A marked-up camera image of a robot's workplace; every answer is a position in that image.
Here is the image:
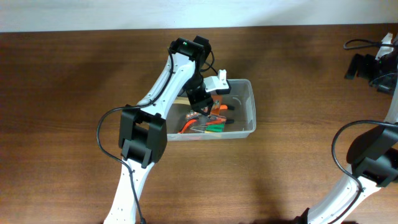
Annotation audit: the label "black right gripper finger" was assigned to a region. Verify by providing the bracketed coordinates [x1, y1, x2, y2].
[357, 54, 379, 78]
[344, 54, 364, 80]

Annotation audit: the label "orange scraper with wooden handle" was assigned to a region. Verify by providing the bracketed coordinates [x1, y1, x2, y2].
[173, 96, 222, 115]

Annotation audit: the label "orange bit holder strip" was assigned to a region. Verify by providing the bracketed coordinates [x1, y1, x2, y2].
[185, 110, 219, 121]

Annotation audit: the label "orange black long-nose pliers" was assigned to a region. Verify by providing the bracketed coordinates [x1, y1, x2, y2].
[219, 105, 235, 124]

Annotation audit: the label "clear box of coloured tubes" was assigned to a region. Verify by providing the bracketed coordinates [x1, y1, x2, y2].
[189, 116, 226, 133]

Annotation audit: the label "red black diagonal cutters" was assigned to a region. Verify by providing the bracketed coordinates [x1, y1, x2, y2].
[178, 119, 195, 134]

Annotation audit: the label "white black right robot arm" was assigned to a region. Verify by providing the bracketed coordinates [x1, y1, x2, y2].
[294, 50, 397, 224]

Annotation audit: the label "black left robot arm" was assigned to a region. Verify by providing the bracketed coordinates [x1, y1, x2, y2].
[104, 36, 213, 223]

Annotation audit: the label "clear plastic container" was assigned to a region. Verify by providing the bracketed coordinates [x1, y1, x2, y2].
[167, 79, 256, 141]

